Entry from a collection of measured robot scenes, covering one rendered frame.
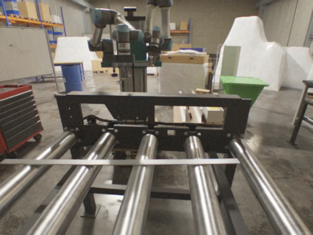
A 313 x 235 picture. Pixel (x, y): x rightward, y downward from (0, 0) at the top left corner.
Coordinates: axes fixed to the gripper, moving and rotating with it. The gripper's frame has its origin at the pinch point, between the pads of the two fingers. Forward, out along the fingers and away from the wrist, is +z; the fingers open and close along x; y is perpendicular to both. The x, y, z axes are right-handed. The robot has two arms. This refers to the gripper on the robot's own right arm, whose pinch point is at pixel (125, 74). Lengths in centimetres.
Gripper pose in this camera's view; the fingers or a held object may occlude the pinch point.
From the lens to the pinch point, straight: 124.1
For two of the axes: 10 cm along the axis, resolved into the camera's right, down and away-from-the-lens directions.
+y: -0.8, 3.9, -9.2
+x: 10.0, 0.3, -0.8
